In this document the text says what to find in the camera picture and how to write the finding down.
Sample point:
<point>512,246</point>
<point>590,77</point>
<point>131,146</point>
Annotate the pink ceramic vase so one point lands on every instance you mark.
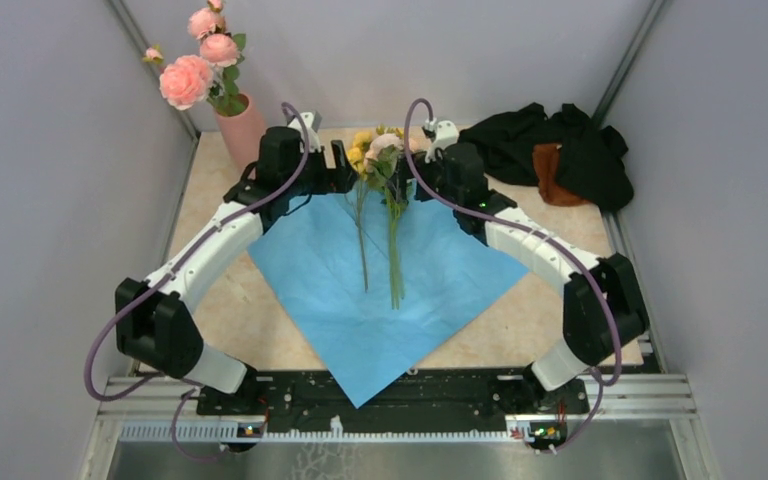
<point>242,132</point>

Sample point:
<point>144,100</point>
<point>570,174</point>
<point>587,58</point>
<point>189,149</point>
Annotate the pink double rose stem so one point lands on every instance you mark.
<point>223,52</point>

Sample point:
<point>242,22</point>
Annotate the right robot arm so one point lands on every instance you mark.
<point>600,295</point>

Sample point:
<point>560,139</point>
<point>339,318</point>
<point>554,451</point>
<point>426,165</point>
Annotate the yellow rose stem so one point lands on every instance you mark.
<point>358,161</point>

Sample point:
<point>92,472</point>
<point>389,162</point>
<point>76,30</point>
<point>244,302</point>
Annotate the mixed flower bouquet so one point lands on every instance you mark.
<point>383,170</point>

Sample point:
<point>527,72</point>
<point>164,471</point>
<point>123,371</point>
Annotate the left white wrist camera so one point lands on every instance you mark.
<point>307,124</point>

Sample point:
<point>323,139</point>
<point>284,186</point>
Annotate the pink rose in vase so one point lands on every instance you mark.
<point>186,81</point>

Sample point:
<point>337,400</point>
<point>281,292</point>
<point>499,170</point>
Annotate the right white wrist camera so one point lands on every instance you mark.
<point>442,134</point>

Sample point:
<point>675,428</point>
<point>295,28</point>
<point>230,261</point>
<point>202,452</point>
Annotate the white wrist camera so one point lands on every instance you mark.
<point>442,134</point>
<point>307,124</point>

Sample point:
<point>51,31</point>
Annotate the aluminium frame rail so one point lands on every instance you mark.
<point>644,427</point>

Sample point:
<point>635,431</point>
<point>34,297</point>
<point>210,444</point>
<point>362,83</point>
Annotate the brown cloth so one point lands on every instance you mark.
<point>546,161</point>

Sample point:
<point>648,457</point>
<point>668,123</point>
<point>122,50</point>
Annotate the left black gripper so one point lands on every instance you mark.
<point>341,179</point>

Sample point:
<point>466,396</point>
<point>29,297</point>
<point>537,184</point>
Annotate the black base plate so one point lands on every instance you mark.
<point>436,401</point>

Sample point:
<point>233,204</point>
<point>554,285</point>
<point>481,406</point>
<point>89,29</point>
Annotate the blue wrapping paper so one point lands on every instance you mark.
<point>332,276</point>

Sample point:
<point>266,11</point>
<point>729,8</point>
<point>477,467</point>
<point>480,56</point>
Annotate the black cloth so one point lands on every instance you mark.
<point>591,160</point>

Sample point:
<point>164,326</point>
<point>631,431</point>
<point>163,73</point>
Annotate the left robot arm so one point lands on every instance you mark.
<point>154,322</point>

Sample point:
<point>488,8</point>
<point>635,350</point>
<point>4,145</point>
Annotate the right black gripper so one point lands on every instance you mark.
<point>426,167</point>

